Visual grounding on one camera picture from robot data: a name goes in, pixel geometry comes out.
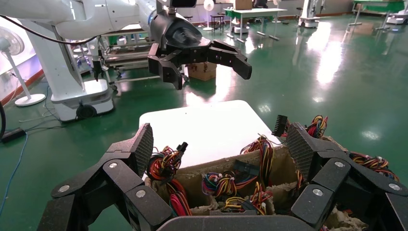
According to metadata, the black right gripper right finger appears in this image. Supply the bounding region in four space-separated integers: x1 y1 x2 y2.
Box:
287 122 408 231

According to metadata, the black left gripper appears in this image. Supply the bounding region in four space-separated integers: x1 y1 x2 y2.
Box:
147 11 253 90

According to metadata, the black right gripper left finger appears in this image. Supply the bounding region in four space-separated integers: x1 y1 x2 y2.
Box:
37 122 173 231

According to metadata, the brown cardboard carton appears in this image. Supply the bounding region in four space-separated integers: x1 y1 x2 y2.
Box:
187 62 217 82
234 0 253 10

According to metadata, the brown cardboard divider box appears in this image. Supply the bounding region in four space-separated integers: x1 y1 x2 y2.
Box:
145 137 367 231

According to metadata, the black stool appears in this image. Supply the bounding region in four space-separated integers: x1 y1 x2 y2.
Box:
210 14 225 33

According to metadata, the white standing fan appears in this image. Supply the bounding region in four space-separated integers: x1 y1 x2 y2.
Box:
0 26 47 107
202 0 216 32

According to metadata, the green top table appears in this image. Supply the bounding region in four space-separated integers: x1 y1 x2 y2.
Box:
349 0 408 31
223 8 289 42

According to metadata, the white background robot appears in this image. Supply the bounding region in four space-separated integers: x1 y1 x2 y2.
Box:
298 0 321 29

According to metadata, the black power brick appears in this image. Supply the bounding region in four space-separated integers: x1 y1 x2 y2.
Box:
0 127 27 143

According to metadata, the white robot torso base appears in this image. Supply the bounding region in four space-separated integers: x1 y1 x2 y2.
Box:
27 25 115 123

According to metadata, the wire bundle small black connector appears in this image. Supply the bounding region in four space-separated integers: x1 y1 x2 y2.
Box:
146 141 189 183

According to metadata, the red orange blue wire bundle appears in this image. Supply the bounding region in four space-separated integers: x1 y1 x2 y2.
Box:
232 135 275 189

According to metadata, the metal frame cart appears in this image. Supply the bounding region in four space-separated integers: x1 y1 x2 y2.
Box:
102 28 160 84

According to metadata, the blue green purple wire bundle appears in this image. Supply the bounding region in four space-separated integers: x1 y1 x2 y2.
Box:
202 170 255 197

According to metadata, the blue floor cable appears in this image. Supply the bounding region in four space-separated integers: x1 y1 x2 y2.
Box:
0 134 29 218

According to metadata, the thick black cable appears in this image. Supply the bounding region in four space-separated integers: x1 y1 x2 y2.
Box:
0 102 7 141

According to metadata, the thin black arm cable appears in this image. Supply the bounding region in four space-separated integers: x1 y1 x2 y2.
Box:
0 14 96 45

